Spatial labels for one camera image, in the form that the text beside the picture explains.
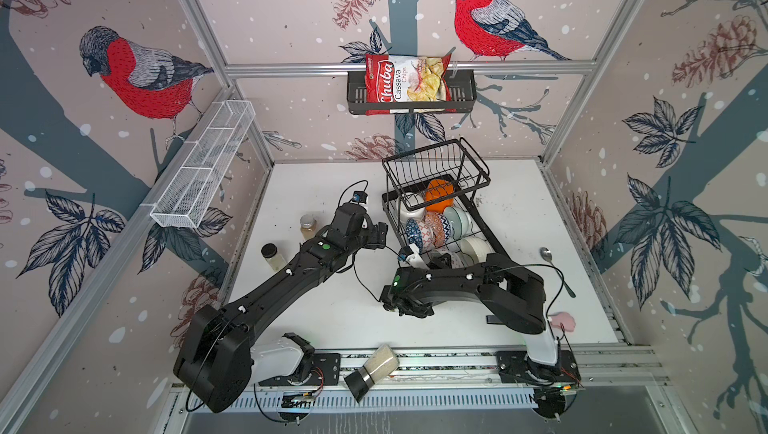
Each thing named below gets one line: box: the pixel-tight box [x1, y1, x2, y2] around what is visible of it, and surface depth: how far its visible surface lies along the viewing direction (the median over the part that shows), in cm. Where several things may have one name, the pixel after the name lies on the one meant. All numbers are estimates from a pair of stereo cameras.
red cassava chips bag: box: [366, 53, 456, 115], surface depth 89 cm
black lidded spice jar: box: [261, 243, 287, 272], surface depth 87 cm
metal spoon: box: [540, 247, 576, 298], surface depth 95 cm
